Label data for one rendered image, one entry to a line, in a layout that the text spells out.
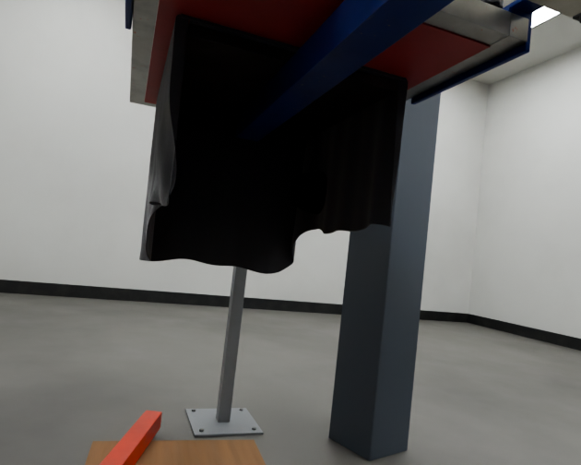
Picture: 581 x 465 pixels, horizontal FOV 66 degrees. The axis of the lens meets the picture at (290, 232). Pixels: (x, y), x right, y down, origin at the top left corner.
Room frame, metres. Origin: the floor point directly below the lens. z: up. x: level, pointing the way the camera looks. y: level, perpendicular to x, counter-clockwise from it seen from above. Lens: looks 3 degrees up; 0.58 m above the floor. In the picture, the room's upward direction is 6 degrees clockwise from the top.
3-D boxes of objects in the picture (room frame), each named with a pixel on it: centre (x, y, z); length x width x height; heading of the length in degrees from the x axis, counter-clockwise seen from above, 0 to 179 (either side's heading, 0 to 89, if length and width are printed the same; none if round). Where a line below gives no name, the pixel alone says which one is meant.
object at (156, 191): (0.93, 0.29, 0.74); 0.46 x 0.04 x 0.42; 20
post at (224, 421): (1.52, 0.16, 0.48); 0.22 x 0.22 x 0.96; 20
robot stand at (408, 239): (1.47, -0.32, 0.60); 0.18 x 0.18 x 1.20; 37
